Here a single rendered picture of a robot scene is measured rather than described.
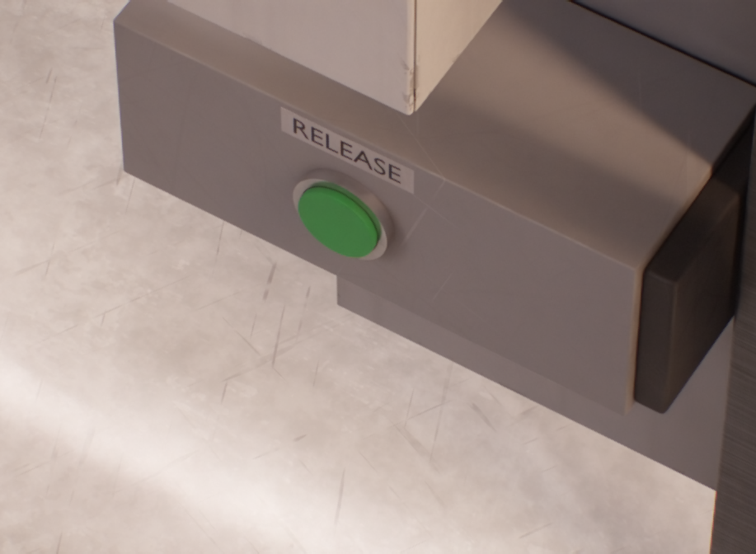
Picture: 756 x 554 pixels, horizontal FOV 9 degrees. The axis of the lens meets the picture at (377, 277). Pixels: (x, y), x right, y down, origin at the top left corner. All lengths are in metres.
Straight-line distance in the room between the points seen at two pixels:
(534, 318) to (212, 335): 1.41
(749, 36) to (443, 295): 0.13
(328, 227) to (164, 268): 1.43
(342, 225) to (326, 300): 1.41
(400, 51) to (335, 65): 0.03
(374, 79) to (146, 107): 0.25
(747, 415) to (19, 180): 1.47
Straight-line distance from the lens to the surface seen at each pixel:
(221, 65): 1.48
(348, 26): 1.26
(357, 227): 1.48
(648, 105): 1.47
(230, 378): 2.86
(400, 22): 1.25
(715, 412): 1.63
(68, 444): 2.83
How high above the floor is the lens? 2.32
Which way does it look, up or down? 53 degrees down
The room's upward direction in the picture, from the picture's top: straight up
